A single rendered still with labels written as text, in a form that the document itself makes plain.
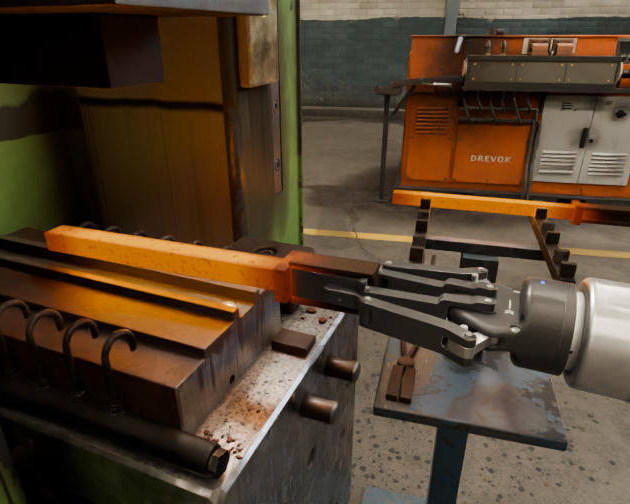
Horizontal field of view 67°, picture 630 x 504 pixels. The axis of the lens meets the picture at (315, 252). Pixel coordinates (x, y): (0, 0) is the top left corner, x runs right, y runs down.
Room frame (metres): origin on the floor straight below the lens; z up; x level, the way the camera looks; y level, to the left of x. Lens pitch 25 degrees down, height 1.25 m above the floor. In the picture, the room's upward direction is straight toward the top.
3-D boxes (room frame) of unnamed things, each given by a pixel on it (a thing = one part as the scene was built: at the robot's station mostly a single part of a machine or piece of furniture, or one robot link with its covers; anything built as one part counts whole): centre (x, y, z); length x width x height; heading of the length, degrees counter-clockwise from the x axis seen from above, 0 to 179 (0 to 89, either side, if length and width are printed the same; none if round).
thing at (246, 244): (0.60, 0.07, 0.95); 0.12 x 0.08 x 0.06; 68
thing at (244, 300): (0.51, 0.27, 0.99); 0.42 x 0.05 x 0.01; 68
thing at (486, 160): (4.08, -1.58, 0.65); 2.10 x 1.12 x 1.30; 79
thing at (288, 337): (0.47, 0.03, 0.92); 0.04 x 0.03 x 0.01; 68
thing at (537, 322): (0.34, -0.16, 1.04); 0.09 x 0.08 x 0.07; 68
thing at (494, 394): (0.77, -0.29, 0.68); 0.40 x 0.30 x 0.02; 165
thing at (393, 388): (0.91, -0.23, 0.70); 0.60 x 0.04 x 0.01; 163
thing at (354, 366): (0.49, -0.04, 0.87); 0.04 x 0.03 x 0.03; 68
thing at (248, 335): (0.49, 0.28, 0.96); 0.42 x 0.20 x 0.09; 68
